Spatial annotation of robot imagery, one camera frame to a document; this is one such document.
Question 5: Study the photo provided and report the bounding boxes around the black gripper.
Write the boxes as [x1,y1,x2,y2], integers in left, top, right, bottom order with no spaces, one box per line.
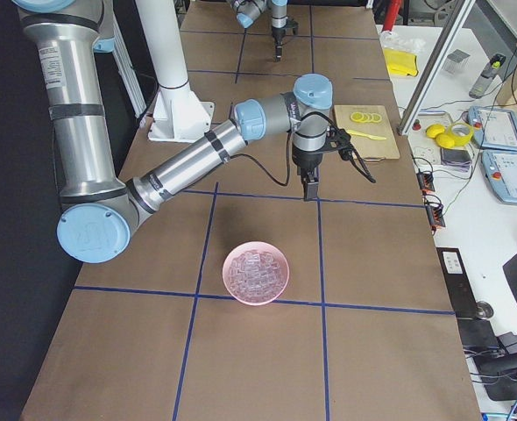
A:
[292,146,322,202]
[272,26,286,61]

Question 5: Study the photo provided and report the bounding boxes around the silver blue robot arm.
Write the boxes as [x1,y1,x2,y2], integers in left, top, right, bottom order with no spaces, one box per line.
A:
[226,0,291,61]
[18,1,333,263]

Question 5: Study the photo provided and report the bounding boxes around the clear ice cubes pile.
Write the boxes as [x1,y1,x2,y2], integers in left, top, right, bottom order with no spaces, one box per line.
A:
[224,250,287,305]

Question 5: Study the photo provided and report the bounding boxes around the yellow plastic knife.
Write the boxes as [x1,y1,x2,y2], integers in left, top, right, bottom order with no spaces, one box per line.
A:
[345,129,387,141]

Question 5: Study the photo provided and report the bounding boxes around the wooden cutting board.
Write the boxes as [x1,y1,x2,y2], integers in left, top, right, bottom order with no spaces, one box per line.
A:
[333,105,400,161]

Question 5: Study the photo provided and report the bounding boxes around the pink bowl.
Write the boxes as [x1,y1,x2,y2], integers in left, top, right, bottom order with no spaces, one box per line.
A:
[222,241,290,306]

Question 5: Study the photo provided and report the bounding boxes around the black power strip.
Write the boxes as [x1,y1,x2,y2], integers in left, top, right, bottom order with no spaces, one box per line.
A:
[416,171,435,194]
[425,203,446,232]

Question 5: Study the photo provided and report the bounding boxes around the yellow cloth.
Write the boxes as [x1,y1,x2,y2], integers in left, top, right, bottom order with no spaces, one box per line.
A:
[383,48,419,77]

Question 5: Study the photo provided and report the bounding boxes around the yellow lemon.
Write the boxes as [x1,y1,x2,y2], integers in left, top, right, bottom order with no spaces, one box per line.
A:
[435,132,456,149]
[426,124,445,139]

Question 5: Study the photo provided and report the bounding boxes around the dark notebook stack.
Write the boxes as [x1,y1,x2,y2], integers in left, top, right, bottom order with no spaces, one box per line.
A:
[440,148,472,172]

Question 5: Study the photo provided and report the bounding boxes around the yellow tape roll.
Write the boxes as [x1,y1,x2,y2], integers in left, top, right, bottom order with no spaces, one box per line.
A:
[446,122,474,147]

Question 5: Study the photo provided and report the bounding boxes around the clear plastic box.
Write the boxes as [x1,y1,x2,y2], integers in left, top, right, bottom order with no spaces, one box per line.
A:
[443,49,471,75]

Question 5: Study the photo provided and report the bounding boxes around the upper teach pendant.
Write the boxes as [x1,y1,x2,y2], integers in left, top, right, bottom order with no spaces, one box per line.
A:
[468,106,517,152]

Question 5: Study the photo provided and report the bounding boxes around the teach pendant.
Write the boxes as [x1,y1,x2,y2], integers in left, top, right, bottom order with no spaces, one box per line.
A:
[481,150,517,205]
[468,106,517,152]

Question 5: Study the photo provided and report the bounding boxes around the lower teach pendant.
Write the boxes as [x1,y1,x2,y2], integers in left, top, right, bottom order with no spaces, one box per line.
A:
[481,150,517,205]

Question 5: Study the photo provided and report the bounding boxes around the grey handheld device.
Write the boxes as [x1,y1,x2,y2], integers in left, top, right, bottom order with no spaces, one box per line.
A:
[469,54,506,99]

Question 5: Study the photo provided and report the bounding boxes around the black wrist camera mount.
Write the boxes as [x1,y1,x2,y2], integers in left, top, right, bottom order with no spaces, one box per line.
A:
[325,127,353,161]

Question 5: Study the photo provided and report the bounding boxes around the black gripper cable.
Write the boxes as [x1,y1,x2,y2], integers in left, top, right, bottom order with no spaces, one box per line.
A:
[227,111,378,187]

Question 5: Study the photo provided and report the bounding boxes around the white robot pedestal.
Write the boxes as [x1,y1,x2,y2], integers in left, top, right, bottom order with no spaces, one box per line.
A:
[136,0,214,143]

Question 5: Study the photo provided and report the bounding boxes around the aluminium frame post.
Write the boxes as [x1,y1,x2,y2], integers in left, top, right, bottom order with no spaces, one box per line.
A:
[397,0,476,136]

